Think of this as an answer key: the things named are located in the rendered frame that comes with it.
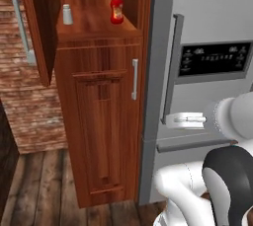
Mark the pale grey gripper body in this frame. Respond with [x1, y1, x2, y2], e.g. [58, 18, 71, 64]
[165, 112, 208, 130]

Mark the closed wooden cabinet door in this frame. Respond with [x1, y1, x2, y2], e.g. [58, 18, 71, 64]
[54, 43, 143, 209]

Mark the wooden tall cabinet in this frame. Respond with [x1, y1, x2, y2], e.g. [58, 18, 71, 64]
[53, 0, 154, 210]

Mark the red ketchup bottle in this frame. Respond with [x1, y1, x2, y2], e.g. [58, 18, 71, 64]
[109, 0, 126, 26]

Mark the white shaker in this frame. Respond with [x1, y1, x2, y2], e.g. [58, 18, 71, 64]
[61, 3, 74, 27]

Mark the open wooden cabinet door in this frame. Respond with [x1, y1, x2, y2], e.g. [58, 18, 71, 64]
[17, 0, 61, 88]

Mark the grey fridge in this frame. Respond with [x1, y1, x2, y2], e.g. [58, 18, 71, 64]
[137, 0, 253, 206]

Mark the grey horizontal fridge handle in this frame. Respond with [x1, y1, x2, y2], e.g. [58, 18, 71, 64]
[156, 137, 239, 154]

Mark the grey vertical fridge handle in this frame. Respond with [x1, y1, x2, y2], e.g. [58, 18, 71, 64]
[160, 13, 185, 125]

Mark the short silver door handle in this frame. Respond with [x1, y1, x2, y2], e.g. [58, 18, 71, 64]
[130, 58, 139, 102]

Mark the long grey door handle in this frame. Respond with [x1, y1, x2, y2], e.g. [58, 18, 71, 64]
[5, 0, 38, 67]

